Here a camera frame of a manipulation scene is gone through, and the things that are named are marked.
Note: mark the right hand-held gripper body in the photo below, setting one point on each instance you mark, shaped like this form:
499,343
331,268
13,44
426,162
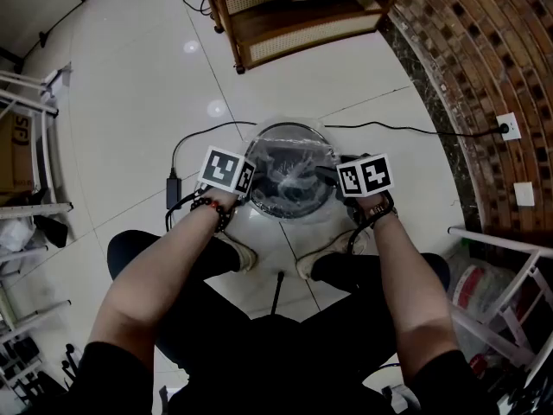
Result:
367,175

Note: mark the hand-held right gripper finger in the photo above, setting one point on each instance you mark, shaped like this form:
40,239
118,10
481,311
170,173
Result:
329,177

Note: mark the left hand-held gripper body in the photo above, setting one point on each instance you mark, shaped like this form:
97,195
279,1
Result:
222,167

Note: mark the clear plastic bag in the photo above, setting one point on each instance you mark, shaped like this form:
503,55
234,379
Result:
294,175

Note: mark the round bin with plastic liner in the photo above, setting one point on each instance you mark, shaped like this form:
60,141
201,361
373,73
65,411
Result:
298,206

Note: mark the person's right forearm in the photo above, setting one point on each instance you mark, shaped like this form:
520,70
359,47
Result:
397,266

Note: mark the person's left forearm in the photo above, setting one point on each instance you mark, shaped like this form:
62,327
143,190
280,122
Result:
173,253

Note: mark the plastic bag with red label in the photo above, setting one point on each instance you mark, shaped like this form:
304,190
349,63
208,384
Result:
475,283

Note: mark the white plastic bag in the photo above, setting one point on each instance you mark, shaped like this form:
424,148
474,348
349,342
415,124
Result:
15,234

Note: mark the black power adapter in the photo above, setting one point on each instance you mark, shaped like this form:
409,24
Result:
173,193

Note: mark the beige sneaker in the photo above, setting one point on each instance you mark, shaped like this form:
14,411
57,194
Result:
242,255
332,249

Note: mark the white metal shelf rack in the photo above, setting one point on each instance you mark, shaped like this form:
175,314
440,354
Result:
492,236
26,210

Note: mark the wooden rattan shelf cart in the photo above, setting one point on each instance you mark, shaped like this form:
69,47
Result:
302,20

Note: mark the black cloth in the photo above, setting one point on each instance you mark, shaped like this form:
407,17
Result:
52,229

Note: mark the person's black trousers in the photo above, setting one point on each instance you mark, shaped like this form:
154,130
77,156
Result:
276,353

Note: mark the printed cardboard box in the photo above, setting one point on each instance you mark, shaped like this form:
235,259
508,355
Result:
15,158

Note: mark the person's black shirt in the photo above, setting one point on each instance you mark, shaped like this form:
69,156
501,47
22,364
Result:
112,383

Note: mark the white wall socket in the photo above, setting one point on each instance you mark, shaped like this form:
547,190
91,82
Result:
512,121

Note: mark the blank white wall plate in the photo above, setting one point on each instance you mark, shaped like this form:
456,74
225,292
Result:
524,193

